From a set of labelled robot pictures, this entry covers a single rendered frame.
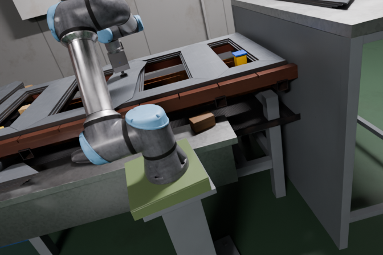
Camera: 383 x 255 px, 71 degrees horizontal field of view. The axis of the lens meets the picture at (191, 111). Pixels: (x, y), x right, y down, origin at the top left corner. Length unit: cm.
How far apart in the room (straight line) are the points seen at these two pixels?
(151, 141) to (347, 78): 66
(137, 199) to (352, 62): 79
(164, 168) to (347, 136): 66
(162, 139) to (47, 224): 95
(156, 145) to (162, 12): 317
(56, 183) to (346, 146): 112
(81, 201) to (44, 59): 274
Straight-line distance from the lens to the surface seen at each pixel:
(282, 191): 173
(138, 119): 77
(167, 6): 387
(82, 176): 117
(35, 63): 398
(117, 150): 81
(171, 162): 84
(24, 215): 158
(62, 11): 96
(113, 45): 145
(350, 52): 97
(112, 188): 138
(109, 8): 94
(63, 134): 129
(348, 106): 105
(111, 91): 138
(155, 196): 85
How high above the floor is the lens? 129
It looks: 27 degrees down
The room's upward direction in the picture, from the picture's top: 14 degrees counter-clockwise
